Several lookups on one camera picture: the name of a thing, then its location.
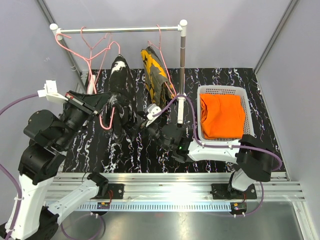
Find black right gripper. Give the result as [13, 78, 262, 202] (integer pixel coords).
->
[122, 111, 171, 152]

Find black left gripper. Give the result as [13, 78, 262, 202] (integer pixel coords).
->
[55, 90, 113, 151]

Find black and white trousers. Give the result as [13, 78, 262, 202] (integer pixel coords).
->
[103, 54, 137, 142]

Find yellow and grey camouflage trousers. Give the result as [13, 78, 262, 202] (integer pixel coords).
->
[140, 46, 176, 109]

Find orange trousers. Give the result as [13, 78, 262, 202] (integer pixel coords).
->
[200, 93, 246, 140]

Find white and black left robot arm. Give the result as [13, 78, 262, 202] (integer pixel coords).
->
[0, 91, 111, 240]

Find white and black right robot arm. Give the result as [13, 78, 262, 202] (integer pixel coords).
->
[139, 112, 282, 200]

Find black marble pattern mat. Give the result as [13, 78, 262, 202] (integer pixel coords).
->
[63, 68, 281, 173]

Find metal clothes rack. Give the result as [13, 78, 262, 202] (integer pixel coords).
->
[49, 19, 188, 127]

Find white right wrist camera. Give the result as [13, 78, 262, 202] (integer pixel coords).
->
[145, 103, 162, 127]

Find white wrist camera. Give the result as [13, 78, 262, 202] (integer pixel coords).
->
[37, 80, 68, 104]
[145, 103, 162, 127]

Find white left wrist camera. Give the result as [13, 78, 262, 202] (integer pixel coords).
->
[37, 80, 68, 104]

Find aluminium mounting rail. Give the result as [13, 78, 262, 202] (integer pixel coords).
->
[34, 171, 306, 213]

